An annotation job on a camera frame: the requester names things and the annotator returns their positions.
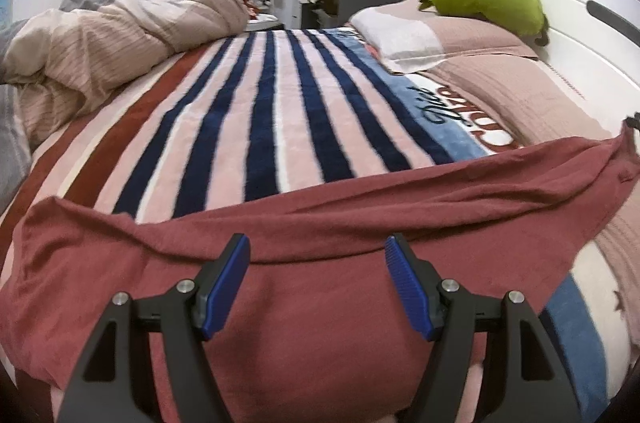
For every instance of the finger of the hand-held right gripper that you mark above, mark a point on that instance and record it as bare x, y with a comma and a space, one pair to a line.
634, 123

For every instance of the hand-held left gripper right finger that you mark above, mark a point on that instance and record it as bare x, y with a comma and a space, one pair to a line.
407, 288

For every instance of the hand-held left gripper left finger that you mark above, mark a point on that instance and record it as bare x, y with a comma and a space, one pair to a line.
227, 283

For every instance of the dark red t-shirt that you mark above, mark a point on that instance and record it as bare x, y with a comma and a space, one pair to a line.
320, 223

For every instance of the pink rear pillow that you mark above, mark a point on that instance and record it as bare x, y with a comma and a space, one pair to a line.
525, 98

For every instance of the striped fleece blanket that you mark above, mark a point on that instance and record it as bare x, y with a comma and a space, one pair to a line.
280, 113

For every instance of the green plush toy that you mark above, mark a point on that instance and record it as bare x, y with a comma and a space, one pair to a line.
485, 0

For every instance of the pink and white pillow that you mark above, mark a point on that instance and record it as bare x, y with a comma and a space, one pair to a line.
400, 33

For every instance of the dark chair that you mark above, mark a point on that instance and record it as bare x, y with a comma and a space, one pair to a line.
265, 23

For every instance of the pink and grey duvet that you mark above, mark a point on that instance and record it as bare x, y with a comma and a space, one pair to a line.
100, 38

